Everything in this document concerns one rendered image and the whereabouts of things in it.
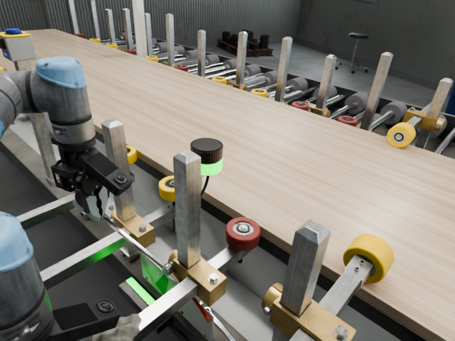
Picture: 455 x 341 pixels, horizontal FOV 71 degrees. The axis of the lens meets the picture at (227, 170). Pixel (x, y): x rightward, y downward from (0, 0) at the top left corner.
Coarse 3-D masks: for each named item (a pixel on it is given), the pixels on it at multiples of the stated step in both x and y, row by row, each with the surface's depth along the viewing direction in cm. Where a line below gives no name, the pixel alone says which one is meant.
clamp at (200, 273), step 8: (176, 256) 70; (176, 264) 68; (200, 264) 68; (208, 264) 68; (176, 272) 70; (184, 272) 67; (192, 272) 66; (200, 272) 66; (208, 272) 66; (216, 272) 66; (200, 280) 64; (208, 280) 64; (224, 280) 65; (200, 288) 64; (208, 288) 63; (216, 288) 64; (224, 288) 66; (200, 296) 66; (208, 296) 63; (216, 296) 65; (208, 304) 65
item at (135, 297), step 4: (120, 284) 82; (124, 284) 83; (124, 288) 82; (128, 288) 82; (128, 292) 81; (132, 292) 81; (132, 296) 80; (136, 296) 80; (136, 300) 79; (140, 300) 79; (140, 304) 78; (144, 304) 78; (140, 308) 77; (144, 308) 77
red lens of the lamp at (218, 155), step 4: (192, 148) 57; (220, 148) 57; (196, 152) 56; (200, 152) 56; (204, 152) 56; (208, 152) 56; (212, 152) 56; (216, 152) 56; (220, 152) 57; (200, 156) 56; (204, 156) 56; (208, 156) 56; (212, 156) 56; (216, 156) 57; (220, 156) 58; (204, 160) 56; (208, 160) 56; (212, 160) 57; (216, 160) 57
